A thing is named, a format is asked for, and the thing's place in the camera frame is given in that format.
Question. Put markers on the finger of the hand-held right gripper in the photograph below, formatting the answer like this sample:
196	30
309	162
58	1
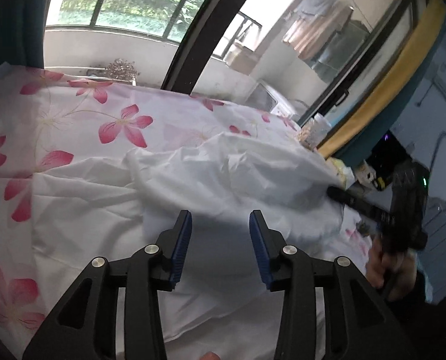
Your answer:
354	200

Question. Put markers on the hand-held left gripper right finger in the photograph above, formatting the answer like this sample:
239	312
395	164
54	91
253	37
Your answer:
258	243

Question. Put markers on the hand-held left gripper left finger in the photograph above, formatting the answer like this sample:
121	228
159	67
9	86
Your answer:
181	240

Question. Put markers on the white hooded jacket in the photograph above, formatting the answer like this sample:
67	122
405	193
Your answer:
226	180

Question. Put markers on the person's right hand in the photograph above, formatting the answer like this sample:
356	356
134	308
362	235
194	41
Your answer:
399	273

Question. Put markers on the person's left hand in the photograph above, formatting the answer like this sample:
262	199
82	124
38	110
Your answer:
210	356

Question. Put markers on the small dark object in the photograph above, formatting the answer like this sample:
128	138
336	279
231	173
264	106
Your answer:
364	229

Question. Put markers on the yellow tissue pack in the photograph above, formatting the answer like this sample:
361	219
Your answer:
341	172

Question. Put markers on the black device box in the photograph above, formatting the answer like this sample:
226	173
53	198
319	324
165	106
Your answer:
389	157

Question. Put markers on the clear plastic jar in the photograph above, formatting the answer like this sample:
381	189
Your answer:
316	131

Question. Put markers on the yellow window trim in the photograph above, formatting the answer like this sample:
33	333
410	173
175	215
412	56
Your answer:
376	108

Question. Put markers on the white appliance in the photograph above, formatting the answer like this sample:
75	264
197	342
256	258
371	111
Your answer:
262	95

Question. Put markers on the hanging dark grey garment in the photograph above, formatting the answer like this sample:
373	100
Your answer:
339	60

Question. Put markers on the hanging pink garment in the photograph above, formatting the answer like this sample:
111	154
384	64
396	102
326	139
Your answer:
316	37

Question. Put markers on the pink floral bed sheet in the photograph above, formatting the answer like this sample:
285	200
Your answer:
58	120

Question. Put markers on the dried potted plant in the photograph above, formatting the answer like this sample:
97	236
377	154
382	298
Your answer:
121	70

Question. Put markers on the balcony cardboard box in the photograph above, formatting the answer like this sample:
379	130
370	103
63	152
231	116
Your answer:
241	58

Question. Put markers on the hanging blue garment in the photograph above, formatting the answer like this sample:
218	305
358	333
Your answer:
316	2

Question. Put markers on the green balcony railing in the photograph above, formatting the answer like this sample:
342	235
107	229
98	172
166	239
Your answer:
178	17

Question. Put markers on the teal curtain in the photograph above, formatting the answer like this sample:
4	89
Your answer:
13	18

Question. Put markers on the dark sliding door frame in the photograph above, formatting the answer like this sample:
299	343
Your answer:
200	37

